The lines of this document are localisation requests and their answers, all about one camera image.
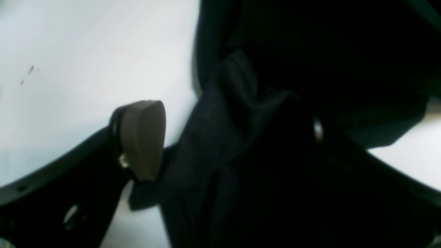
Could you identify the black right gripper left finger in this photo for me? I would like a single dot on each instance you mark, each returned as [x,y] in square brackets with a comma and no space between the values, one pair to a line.
[70,202]

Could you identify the plain black T-shirt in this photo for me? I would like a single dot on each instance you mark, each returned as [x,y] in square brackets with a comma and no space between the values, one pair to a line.
[239,175]

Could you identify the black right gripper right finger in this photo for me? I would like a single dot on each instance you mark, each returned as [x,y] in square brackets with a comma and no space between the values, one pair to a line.
[362,201]

